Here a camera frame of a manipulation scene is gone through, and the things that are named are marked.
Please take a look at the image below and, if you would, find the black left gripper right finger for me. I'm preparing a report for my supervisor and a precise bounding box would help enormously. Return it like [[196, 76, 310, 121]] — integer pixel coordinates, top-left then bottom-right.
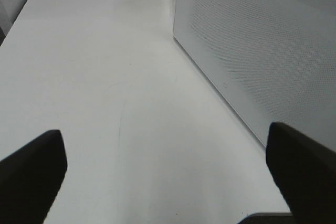
[[266, 122, 335, 223]]

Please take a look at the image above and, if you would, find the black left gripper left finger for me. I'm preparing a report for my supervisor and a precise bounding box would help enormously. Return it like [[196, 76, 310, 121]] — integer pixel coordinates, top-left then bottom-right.
[[1, 130, 67, 223]]

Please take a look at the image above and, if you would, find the white microwave door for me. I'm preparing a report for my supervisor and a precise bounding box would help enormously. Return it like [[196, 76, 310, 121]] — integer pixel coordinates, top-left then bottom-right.
[[173, 0, 335, 150]]

